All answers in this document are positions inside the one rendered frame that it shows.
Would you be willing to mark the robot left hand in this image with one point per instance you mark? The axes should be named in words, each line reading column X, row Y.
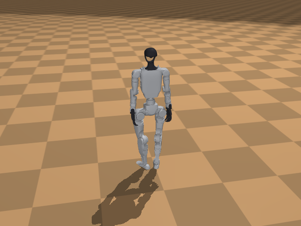
column 133, row 116

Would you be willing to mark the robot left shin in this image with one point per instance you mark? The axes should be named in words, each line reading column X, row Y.
column 143, row 150

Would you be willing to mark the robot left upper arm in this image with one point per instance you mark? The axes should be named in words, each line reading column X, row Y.
column 135, row 75

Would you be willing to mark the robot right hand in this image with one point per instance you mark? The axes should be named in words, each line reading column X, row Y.
column 168, row 113

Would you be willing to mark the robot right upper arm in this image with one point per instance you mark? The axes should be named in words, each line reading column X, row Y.
column 166, row 79

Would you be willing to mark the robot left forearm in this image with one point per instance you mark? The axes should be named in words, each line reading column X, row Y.
column 132, row 100

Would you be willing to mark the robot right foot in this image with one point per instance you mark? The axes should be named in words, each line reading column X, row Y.
column 156, row 166

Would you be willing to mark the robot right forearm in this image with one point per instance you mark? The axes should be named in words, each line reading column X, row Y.
column 167, row 98

